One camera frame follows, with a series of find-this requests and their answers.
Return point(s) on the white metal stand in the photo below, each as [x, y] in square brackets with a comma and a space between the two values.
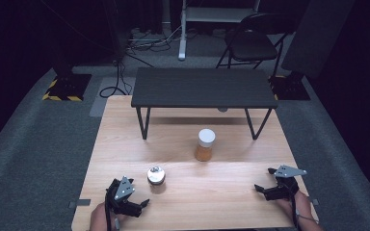
[182, 38]

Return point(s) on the grey upright panel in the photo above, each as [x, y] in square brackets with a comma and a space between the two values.
[314, 35]

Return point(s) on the person's left hand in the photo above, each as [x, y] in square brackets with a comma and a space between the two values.
[100, 219]

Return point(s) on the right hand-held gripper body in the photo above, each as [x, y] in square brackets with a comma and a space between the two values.
[285, 189]

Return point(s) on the black folding chair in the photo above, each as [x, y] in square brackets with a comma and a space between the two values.
[253, 48]

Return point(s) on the black yellow-striped base plate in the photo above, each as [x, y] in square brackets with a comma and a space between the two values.
[290, 89]
[69, 87]

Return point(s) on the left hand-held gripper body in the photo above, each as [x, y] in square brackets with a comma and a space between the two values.
[123, 191]

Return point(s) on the silver lid glass jar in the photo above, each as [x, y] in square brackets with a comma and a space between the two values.
[156, 175]

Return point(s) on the black metal-legged shelf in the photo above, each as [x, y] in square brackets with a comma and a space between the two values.
[202, 86]

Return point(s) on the grey tape strip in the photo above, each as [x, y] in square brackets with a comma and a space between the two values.
[82, 202]

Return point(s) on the person's right hand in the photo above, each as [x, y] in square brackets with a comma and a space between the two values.
[302, 207]

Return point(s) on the white lid orange spice jar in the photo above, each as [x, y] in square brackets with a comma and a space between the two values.
[205, 146]

